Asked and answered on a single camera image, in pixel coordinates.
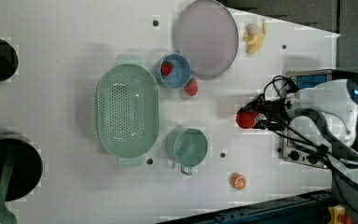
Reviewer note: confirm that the orange slice toy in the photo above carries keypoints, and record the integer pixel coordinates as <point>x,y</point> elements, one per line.
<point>238,181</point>

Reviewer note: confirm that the yellow red stop button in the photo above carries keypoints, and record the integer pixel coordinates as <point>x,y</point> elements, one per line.
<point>338,215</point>

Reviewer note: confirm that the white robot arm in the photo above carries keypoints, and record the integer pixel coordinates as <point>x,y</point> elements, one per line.
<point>348,169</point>

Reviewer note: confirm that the blue metal frame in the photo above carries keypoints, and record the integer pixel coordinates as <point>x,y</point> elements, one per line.
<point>307,208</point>

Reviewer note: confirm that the peeled banana toy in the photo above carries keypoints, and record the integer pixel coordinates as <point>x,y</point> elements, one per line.
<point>254,37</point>

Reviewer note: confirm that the red ketchup bottle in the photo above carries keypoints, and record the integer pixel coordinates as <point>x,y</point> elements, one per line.
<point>246,120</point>

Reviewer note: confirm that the lilac round plate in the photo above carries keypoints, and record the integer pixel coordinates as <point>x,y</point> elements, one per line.
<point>207,35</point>

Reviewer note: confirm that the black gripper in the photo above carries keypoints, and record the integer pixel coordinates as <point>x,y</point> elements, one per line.
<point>274,111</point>

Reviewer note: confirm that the strawberry on table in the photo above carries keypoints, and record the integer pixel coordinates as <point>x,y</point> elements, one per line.
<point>191,88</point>

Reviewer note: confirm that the green mug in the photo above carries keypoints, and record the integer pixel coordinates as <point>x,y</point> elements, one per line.
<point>188,147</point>

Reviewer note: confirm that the strawberry in blue bowl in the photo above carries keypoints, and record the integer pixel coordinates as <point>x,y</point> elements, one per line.
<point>166,69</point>

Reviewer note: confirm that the blue small bowl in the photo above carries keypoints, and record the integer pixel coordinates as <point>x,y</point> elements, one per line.
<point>180,75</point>

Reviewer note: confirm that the green spatula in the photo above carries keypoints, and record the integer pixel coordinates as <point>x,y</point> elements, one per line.
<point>6,216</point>

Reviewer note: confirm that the green oval colander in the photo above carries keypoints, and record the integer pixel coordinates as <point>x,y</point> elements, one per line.
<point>127,110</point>

